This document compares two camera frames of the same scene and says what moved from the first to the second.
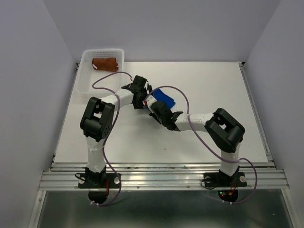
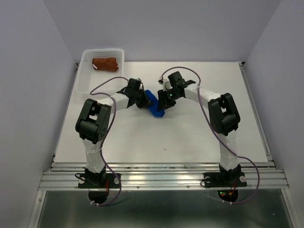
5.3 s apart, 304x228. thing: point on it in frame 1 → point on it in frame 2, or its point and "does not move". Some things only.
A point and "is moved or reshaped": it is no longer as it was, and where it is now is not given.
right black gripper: x=152 y=113 → x=165 y=104
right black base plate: x=224 y=179 does not move
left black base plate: x=99 y=180 does not move
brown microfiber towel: x=106 y=64 does not move
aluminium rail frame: x=259 y=176 does not move
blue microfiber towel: x=160 y=96 is moved or reshaped
